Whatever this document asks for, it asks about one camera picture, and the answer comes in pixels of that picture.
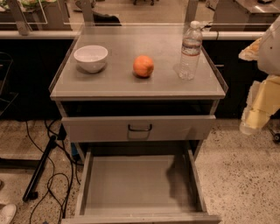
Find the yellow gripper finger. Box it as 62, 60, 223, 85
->
240, 75, 280, 135
238, 38, 261, 61

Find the orange fruit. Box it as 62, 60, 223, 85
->
133, 55, 154, 78

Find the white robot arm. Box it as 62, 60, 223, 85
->
239, 17, 280, 135

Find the grey top drawer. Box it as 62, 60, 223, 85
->
62, 115, 215, 143

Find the grey drawer cabinet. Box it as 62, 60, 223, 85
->
51, 25, 228, 153

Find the open grey middle drawer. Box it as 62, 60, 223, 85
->
61, 149, 221, 224

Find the clear plastic water bottle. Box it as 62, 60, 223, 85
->
178, 21, 203, 80

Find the white ceramic bowl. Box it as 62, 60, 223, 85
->
73, 45, 109, 73

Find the black metal stand leg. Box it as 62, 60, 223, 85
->
23, 136, 56, 202

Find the white shoe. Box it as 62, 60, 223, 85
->
0, 204, 17, 224

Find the black floor cable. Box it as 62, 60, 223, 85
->
24, 119, 82, 224

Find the white counter rail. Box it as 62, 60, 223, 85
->
0, 31, 264, 40

